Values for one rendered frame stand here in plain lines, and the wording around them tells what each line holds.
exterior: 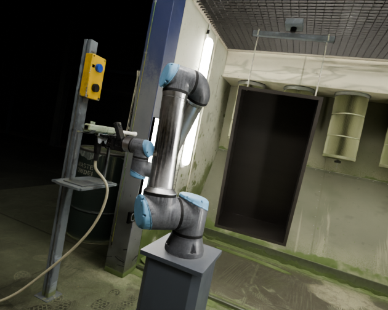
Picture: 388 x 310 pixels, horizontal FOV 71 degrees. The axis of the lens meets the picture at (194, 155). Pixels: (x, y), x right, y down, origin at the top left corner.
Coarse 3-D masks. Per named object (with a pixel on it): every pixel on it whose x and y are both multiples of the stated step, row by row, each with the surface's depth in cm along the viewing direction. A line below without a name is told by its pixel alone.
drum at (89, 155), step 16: (80, 160) 265; (112, 160) 259; (80, 176) 262; (96, 176) 257; (112, 176) 262; (80, 192) 261; (96, 192) 259; (112, 192) 264; (80, 208) 261; (96, 208) 260; (112, 208) 267; (80, 224) 261; (96, 224) 262; (96, 240) 264
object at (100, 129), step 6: (84, 126) 153; (90, 126) 152; (96, 126) 157; (102, 126) 162; (96, 132) 158; (102, 132) 163; (108, 132) 168; (114, 132) 172; (126, 132) 186; (132, 132) 193; (96, 138) 163; (96, 144) 163; (96, 150) 163; (96, 156) 164
